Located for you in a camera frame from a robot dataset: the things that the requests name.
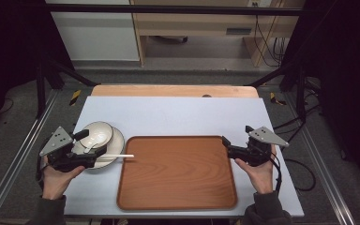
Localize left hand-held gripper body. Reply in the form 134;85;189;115
38;126;98;173

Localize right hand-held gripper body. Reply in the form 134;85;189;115
227;126;291;168

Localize white spoon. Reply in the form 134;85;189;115
82;137;103;155

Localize white bowl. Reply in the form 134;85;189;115
79;120;115;151

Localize white plate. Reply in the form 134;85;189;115
71;125;127;171

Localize white chopstick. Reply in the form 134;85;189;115
100;153;136;159

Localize brown wooden tray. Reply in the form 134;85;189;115
115;134;239;211

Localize person's right hand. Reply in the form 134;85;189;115
233;143;278;195

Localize person's left hand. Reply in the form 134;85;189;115
41;156;86;201

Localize yellow black floor tape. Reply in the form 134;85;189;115
68;89;83;107
268;91;288;107

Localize black metal stand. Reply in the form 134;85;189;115
35;57;98;119
248;61;308;122

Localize light wooden table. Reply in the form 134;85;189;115
90;83;260;98

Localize white cabinet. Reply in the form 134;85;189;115
44;0;141;62

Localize black curtain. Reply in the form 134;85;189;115
0;0;76;132
280;0;360;188

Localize wooden desk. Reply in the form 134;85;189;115
129;0;307;68

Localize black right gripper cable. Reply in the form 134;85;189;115
269;152;283;195

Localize aluminium floor rail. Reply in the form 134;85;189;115
284;93;356;225
0;89;59;225

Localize black floor cable bundle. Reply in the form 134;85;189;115
273;78;323;144

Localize black looped floor cable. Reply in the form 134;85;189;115
283;157;317;192

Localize black hanging desk cables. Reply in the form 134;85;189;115
253;14;288;68

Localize black horizontal frame bar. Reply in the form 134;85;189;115
44;3;305;17

